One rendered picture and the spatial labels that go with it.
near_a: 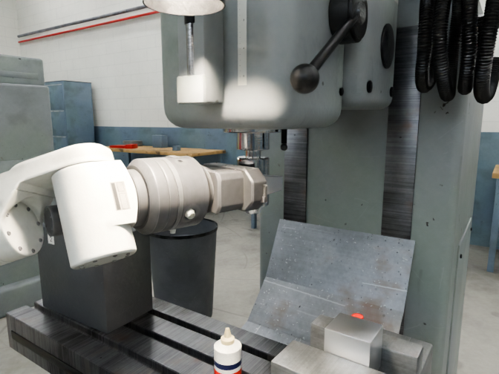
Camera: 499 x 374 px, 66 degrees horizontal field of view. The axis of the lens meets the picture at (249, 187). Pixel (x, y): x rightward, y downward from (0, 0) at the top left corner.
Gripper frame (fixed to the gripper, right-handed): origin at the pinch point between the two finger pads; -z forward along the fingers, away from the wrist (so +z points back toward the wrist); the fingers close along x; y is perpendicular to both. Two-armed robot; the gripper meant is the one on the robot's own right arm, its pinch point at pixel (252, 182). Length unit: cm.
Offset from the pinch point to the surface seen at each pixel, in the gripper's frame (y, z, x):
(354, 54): -18.3, -12.2, -7.9
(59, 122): -5, -182, 718
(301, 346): 20.6, 0.8, -10.6
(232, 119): -8.9, 7.6, -4.6
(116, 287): 23.2, 9.0, 28.7
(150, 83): -72, -289, 572
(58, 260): 19.6, 15.7, 41.6
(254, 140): -6.1, 1.6, -1.9
